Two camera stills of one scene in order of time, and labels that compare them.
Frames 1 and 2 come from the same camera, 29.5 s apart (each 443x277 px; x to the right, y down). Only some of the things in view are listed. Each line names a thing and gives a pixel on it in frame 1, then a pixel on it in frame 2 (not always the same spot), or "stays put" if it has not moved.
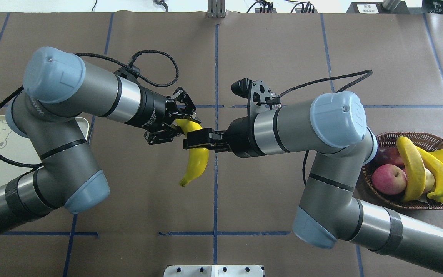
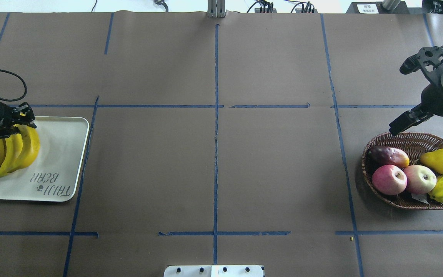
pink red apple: (389, 179) stays put
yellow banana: (410, 157) to (14, 147)
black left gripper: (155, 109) to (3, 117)
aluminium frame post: (216, 8) stays put
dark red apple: (388, 155) stays put
